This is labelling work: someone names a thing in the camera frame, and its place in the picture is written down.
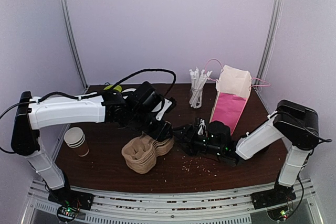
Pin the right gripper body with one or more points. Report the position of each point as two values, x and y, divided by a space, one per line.
189 138

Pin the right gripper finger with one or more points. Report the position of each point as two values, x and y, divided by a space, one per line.
187 147
181 131

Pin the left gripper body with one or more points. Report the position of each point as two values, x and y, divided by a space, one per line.
159 133

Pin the cardboard cup carrier stack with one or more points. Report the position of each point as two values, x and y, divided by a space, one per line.
141 152

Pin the pink paper bag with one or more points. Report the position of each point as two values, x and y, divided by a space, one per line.
233 88

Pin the stack of paper cups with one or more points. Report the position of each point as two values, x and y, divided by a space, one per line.
76 139

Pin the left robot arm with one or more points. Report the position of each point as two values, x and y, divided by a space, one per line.
141 110

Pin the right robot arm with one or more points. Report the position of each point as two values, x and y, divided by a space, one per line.
297 123

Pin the white and orange bowl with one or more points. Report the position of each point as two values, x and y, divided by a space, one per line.
128 91

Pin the glass with wrapped straws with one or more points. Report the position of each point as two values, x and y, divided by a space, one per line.
198 80

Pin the green bowl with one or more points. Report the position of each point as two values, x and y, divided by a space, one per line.
112 87

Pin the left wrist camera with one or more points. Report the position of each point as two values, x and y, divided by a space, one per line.
164 107

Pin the front aluminium rail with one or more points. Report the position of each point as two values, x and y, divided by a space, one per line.
221 206

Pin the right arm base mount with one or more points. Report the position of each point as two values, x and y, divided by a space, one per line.
268 198

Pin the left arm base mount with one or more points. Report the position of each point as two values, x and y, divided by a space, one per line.
71 198

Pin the right aluminium frame post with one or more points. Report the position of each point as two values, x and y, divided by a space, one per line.
271 24

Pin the aluminium frame post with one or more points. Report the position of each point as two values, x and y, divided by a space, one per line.
271 24
72 43

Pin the left aluminium frame post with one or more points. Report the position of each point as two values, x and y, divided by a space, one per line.
72 43

